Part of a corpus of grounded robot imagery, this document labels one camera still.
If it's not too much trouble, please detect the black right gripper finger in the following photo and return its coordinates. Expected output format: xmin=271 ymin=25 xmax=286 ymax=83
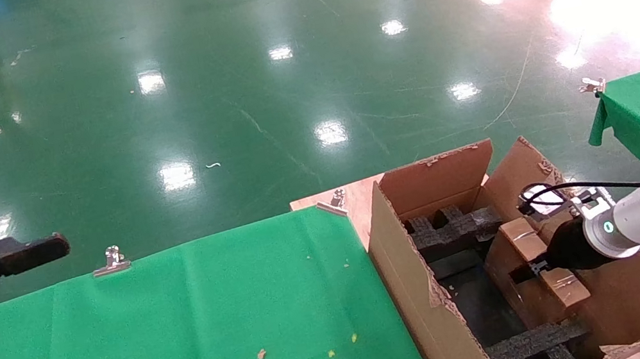
xmin=535 ymin=207 xmax=576 ymax=230
xmin=507 ymin=258 xmax=555 ymax=286

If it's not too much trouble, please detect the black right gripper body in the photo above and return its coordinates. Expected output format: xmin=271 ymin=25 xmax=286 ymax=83
xmin=538 ymin=215 xmax=602 ymax=278

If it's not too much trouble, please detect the small brown cardboard box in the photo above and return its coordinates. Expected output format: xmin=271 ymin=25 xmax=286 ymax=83
xmin=476 ymin=207 xmax=598 ymax=337

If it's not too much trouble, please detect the large open brown carton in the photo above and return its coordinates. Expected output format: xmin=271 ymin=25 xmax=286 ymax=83
xmin=352 ymin=113 xmax=640 ymax=359

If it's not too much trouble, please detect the black foam bottom pad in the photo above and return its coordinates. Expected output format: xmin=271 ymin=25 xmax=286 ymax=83
xmin=426 ymin=241 xmax=531 ymax=356

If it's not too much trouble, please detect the silver binder clip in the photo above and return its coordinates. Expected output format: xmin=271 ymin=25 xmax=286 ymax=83
xmin=578 ymin=74 xmax=607 ymax=97
xmin=314 ymin=188 xmax=351 ymax=221
xmin=88 ymin=243 xmax=133 ymax=279

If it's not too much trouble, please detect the large green table cloth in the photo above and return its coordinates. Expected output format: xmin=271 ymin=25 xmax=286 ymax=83
xmin=0 ymin=191 xmax=436 ymax=359

